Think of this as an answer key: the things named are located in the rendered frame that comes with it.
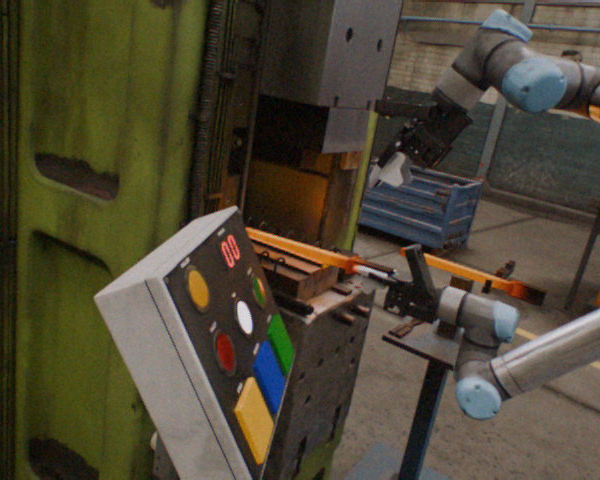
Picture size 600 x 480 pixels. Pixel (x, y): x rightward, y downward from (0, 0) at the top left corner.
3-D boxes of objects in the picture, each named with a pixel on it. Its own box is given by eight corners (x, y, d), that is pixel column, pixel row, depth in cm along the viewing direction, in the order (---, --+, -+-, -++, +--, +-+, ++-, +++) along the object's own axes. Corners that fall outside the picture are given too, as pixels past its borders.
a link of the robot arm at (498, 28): (515, 18, 80) (487, -1, 86) (465, 81, 85) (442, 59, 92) (546, 41, 84) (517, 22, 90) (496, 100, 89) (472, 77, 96)
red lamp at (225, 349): (244, 366, 65) (249, 334, 64) (220, 380, 61) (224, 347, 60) (225, 356, 67) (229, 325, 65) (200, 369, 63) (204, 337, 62)
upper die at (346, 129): (363, 150, 127) (371, 110, 124) (321, 153, 110) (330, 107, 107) (228, 118, 147) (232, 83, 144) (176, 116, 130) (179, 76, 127)
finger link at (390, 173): (381, 204, 98) (414, 166, 95) (359, 183, 100) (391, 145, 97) (387, 203, 101) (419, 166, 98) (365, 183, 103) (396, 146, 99)
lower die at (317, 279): (335, 286, 137) (341, 255, 135) (294, 307, 121) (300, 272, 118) (213, 239, 157) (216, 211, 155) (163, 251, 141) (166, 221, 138)
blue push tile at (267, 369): (286, 383, 79) (268, 340, 78) (278, 413, 72) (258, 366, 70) (275, 386, 80) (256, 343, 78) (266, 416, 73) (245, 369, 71)
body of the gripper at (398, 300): (379, 309, 119) (430, 328, 113) (386, 273, 117) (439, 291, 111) (392, 299, 125) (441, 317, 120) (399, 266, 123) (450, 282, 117)
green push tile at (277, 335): (294, 351, 88) (278, 312, 87) (288, 375, 81) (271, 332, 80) (284, 354, 89) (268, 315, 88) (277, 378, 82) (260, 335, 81)
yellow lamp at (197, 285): (218, 305, 63) (223, 271, 62) (191, 316, 60) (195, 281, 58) (199, 296, 65) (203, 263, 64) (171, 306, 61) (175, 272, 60)
